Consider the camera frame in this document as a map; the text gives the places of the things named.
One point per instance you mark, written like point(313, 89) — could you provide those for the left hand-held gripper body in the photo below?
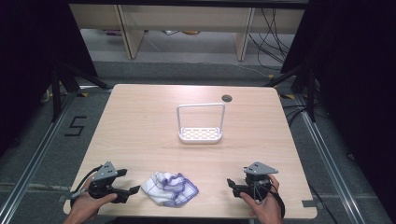
point(104, 172)

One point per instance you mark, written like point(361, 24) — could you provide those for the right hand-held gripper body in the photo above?
point(257, 183)

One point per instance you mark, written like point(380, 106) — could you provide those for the white cloth with purple lines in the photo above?
point(168, 189)

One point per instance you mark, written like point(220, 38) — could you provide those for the person's right hand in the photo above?
point(264, 209)

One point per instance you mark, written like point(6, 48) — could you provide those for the person's left hand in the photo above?
point(90, 205)

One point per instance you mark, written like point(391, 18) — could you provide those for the grey tape strip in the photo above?
point(308, 203)
point(70, 197)

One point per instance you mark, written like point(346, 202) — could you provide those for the black tape numeral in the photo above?
point(79, 117)

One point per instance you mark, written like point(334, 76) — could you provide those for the yellow tape piece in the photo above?
point(82, 94)
point(288, 96)

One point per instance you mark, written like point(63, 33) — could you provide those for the black metal stand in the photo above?
point(56, 93)
point(311, 99)

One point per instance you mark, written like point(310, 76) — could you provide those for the black curtain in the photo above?
point(358, 77)
point(25, 62)

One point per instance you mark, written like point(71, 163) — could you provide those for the beige wooden desk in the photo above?
point(186, 18)

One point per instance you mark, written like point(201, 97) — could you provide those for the metal floor rail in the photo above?
point(37, 155)
point(327, 161)

